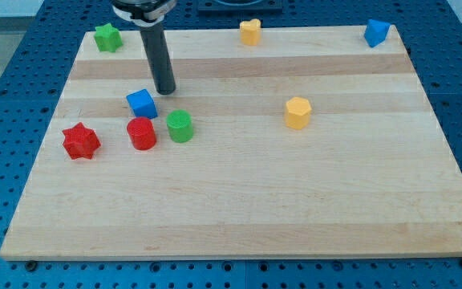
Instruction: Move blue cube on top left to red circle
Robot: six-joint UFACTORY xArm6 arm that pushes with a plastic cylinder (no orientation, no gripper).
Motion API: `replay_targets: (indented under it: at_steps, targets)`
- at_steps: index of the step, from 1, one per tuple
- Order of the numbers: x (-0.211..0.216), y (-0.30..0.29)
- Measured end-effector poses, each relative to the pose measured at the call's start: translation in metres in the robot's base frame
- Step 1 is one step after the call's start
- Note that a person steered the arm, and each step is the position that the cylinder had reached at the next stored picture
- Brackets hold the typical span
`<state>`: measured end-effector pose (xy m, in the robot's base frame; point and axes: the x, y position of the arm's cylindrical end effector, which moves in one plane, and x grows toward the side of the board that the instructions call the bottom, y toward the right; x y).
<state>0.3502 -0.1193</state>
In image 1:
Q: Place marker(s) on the red cylinder block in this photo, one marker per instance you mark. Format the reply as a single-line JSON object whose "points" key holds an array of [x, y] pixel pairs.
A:
{"points": [[142, 133]]}

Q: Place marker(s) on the blue cube block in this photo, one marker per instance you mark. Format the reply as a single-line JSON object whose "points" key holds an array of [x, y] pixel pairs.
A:
{"points": [[142, 104]]}

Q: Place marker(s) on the yellow heart block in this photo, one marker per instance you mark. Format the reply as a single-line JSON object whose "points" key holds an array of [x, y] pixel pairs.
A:
{"points": [[250, 32]]}

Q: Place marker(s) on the wooden board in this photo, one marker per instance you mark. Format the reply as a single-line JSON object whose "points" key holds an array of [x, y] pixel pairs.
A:
{"points": [[370, 176]]}

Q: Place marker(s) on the yellow hexagon block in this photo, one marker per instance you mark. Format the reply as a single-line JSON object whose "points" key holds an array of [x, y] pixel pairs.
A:
{"points": [[297, 113]]}

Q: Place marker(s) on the green cylinder block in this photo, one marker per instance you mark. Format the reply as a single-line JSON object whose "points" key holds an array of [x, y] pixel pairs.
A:
{"points": [[180, 127]]}

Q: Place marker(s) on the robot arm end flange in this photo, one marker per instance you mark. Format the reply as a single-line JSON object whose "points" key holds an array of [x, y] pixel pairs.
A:
{"points": [[143, 13]]}

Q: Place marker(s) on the green star block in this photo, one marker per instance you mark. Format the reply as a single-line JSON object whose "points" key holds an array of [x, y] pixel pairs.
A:
{"points": [[107, 38]]}

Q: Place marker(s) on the blue triangular block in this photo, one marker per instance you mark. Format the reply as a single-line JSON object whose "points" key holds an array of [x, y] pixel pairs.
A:
{"points": [[376, 32]]}

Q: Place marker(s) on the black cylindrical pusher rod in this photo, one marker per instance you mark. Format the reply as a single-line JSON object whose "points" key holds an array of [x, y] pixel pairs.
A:
{"points": [[158, 58]]}

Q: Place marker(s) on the red star block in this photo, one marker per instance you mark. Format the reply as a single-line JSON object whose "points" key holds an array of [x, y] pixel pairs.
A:
{"points": [[80, 141]]}

